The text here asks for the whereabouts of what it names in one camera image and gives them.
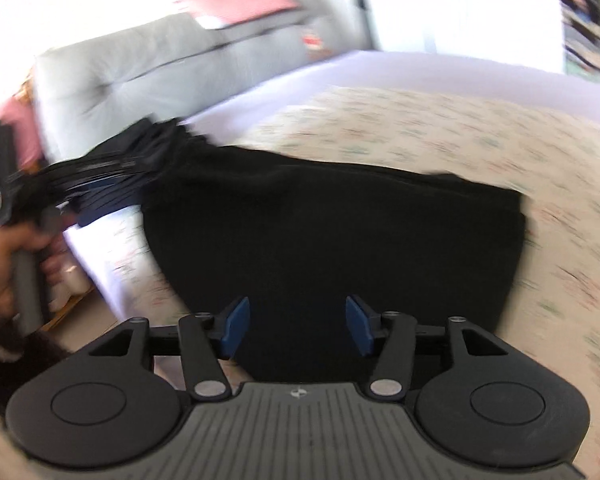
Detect floral blanket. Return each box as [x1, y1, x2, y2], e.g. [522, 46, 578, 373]
[108, 85, 600, 480]

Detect pink pillow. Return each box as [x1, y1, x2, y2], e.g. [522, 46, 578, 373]
[172, 0, 301, 31]

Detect open shelf with clothes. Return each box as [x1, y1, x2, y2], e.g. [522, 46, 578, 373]
[554, 0, 600, 80]

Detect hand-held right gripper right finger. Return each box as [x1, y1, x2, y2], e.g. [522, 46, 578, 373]
[345, 294, 512, 403]

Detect white and blue wardrobe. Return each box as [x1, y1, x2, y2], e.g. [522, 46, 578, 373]
[354, 0, 567, 75]

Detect pink cloth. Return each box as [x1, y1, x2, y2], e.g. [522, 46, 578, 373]
[0, 94, 46, 173]

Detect black pants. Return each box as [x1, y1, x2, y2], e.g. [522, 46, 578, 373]
[74, 117, 529, 387]

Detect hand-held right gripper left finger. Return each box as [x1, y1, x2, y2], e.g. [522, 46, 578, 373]
[86, 295, 251, 403]

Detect grey padded headboard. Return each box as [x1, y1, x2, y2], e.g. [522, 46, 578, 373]
[32, 0, 377, 162]

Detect purple bed sheet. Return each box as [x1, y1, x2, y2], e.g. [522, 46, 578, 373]
[64, 49, 600, 322]

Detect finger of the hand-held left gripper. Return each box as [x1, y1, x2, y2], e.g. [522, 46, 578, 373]
[40, 118, 183, 192]
[60, 175, 155, 228]

